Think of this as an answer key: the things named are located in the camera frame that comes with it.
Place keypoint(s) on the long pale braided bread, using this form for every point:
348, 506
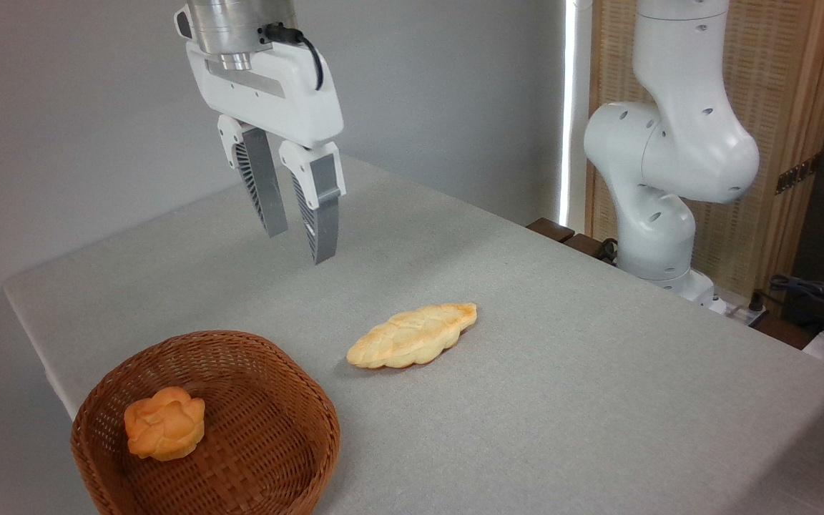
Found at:
412, 335

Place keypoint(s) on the round orange bread roll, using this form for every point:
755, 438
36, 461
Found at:
165, 425

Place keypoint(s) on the dark metal screen hinge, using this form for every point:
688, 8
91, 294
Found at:
797, 174

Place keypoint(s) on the white power strip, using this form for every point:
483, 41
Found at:
741, 313

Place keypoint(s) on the wooden rattan folding screen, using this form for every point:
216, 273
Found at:
777, 71

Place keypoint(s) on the grey tablecloth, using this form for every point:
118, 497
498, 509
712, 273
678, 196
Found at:
598, 400

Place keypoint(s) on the brown wicker basket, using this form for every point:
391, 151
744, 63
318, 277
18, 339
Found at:
262, 458

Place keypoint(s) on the dark brown wooden block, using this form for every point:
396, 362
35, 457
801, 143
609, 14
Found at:
584, 244
550, 229

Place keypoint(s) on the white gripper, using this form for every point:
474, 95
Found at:
269, 96

